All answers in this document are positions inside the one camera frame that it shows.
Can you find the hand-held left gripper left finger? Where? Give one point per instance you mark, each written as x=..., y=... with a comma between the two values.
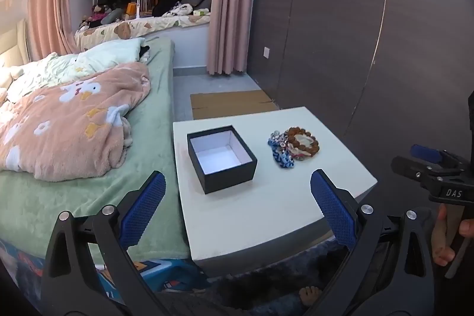
x=146, y=205

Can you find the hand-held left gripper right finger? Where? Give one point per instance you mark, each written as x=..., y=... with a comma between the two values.
x=333, y=208

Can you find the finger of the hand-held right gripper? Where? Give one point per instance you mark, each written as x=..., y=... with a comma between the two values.
x=407, y=166
x=426, y=152

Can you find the white pouch with red ribbon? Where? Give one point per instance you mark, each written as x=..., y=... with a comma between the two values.
x=303, y=144

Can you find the black square box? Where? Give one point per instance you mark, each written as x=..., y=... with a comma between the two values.
x=229, y=179

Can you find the person's right hand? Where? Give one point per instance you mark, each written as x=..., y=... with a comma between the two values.
x=440, y=242

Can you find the white low table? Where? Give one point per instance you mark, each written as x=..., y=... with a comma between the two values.
x=277, y=208

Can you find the blue printed storage box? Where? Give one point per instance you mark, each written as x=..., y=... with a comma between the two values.
x=155, y=271

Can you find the bed with green sheet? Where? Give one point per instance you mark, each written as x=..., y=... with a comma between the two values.
x=155, y=138

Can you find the dark blue fluffy rug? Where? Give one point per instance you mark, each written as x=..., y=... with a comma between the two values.
x=281, y=264

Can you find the person's foot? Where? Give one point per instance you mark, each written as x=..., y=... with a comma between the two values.
x=309, y=295

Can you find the pink printed blanket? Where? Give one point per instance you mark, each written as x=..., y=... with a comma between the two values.
x=66, y=131

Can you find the flat cardboard sheet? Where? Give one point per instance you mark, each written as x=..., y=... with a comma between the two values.
x=229, y=103

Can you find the light green quilt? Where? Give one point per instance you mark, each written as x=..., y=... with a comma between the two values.
x=107, y=53

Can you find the printed window seat cushion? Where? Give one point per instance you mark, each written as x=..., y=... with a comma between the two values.
x=148, y=27

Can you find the pile of plush toys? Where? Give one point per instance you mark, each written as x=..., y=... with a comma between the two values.
x=111, y=17

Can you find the white printed cloth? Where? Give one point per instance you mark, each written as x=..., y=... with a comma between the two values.
x=179, y=10

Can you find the cream headboard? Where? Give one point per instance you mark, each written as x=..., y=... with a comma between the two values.
x=13, y=42

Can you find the white wall socket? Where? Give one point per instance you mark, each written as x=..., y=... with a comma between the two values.
x=266, y=52

